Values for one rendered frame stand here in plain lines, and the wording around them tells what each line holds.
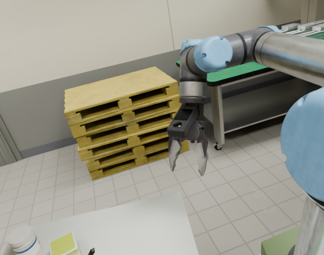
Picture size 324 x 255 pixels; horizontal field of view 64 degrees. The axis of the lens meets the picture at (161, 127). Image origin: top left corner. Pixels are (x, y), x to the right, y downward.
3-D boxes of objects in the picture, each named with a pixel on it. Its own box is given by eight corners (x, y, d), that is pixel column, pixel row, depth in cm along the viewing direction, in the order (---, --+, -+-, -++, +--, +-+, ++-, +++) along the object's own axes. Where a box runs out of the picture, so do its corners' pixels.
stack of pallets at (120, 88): (89, 185, 265) (61, 114, 227) (86, 147, 334) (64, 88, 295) (192, 151, 286) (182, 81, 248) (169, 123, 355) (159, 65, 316)
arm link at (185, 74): (186, 36, 65) (177, 43, 73) (184, 80, 66) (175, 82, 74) (215, 39, 66) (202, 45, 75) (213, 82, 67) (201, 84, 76)
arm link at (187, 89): (201, 81, 66) (173, 81, 70) (200, 99, 66) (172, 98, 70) (210, 83, 73) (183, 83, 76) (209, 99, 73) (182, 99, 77)
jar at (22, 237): (16, 265, 80) (2, 246, 75) (24, 246, 86) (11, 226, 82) (39, 260, 80) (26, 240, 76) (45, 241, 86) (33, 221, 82)
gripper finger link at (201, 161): (217, 170, 73) (207, 138, 74) (211, 174, 68) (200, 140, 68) (206, 172, 74) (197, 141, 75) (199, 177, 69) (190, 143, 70)
